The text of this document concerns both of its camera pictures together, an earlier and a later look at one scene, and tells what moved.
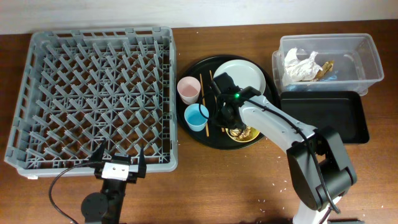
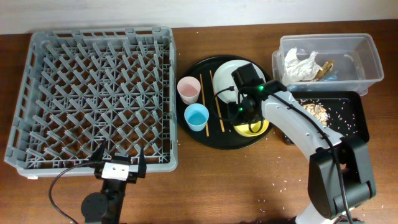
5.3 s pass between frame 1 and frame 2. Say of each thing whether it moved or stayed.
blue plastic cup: stayed
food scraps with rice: moved
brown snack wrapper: stayed
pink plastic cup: stayed
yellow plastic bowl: moved
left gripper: stayed
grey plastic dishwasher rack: stayed
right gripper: moved
